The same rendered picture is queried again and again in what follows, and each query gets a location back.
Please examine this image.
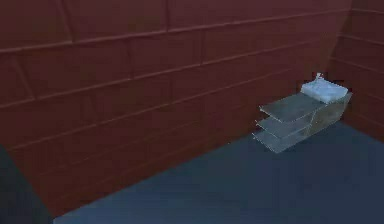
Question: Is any white sink basin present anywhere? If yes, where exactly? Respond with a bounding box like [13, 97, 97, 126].
[300, 78, 349, 104]

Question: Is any grey glass shelf unit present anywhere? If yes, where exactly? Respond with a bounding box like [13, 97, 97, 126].
[251, 91, 354, 155]

